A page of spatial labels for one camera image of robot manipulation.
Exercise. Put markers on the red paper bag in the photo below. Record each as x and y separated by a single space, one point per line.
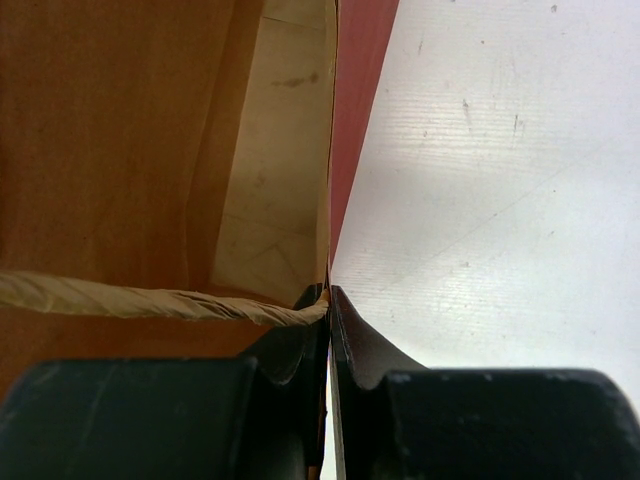
175 174

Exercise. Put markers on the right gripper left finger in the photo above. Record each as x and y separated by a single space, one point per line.
155 398

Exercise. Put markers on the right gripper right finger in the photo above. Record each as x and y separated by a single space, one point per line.
397 419

